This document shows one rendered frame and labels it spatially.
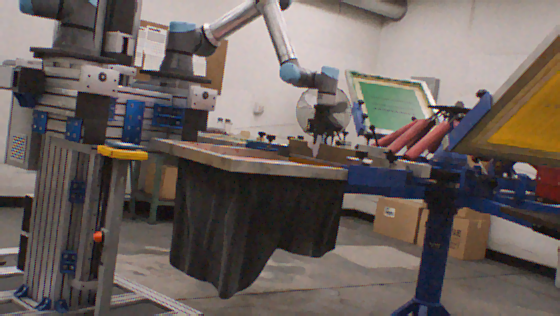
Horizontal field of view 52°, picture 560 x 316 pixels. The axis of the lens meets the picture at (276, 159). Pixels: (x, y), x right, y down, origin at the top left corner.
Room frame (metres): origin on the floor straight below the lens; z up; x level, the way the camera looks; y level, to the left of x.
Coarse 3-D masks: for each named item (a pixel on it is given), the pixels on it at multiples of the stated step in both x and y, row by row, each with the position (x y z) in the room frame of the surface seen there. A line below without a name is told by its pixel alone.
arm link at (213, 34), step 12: (252, 0) 2.49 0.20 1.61; (288, 0) 2.47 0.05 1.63; (228, 12) 2.55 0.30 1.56; (240, 12) 2.51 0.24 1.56; (252, 12) 2.49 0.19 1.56; (204, 24) 2.59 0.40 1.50; (216, 24) 2.56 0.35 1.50; (228, 24) 2.53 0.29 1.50; (240, 24) 2.53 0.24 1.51; (204, 36) 2.56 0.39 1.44; (216, 36) 2.57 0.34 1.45; (204, 48) 2.59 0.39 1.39; (216, 48) 2.66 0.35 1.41
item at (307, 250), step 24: (264, 192) 1.90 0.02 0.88; (288, 192) 1.96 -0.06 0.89; (312, 192) 2.02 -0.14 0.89; (336, 192) 2.10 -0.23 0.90; (240, 216) 1.86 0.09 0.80; (264, 216) 1.92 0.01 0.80; (288, 216) 1.99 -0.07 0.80; (312, 216) 2.05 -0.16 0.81; (336, 216) 2.13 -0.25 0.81; (240, 240) 1.87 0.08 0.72; (264, 240) 1.93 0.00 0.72; (288, 240) 2.00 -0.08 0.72; (312, 240) 2.06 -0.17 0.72; (240, 264) 1.89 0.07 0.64; (264, 264) 1.94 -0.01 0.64; (240, 288) 1.91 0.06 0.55
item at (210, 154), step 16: (160, 144) 2.12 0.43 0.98; (176, 144) 2.02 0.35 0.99; (192, 144) 2.26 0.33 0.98; (208, 144) 2.31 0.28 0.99; (208, 160) 1.84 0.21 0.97; (224, 160) 1.76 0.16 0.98; (240, 160) 1.75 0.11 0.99; (256, 160) 1.81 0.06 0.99; (304, 176) 1.90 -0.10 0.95; (320, 176) 1.95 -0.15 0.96; (336, 176) 1.99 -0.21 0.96
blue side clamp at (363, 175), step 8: (344, 168) 2.04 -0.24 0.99; (352, 168) 2.02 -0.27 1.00; (360, 168) 2.04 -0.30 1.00; (368, 168) 2.07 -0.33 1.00; (376, 168) 2.09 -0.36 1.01; (384, 168) 2.12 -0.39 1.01; (352, 176) 2.02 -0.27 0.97; (360, 176) 2.05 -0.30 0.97; (368, 176) 2.07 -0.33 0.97; (376, 176) 2.10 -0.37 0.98; (384, 176) 2.12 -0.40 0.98; (392, 176) 2.15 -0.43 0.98; (400, 176) 2.17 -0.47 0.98; (352, 184) 2.03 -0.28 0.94; (360, 184) 2.05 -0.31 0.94; (368, 184) 2.07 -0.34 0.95; (376, 184) 2.10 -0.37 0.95; (384, 184) 2.13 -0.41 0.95; (392, 184) 2.15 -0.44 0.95; (400, 184) 2.18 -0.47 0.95
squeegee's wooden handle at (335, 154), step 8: (288, 144) 2.48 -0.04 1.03; (296, 144) 2.44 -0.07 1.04; (304, 144) 2.40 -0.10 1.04; (320, 144) 2.32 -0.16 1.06; (328, 144) 2.31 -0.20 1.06; (296, 152) 2.44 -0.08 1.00; (304, 152) 2.39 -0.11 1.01; (312, 152) 2.35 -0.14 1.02; (320, 152) 2.32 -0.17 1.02; (328, 152) 2.28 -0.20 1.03; (336, 152) 2.24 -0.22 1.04; (344, 152) 2.21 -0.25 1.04; (352, 152) 2.17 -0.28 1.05; (328, 160) 2.27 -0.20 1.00; (336, 160) 2.24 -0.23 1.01; (344, 160) 2.20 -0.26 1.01
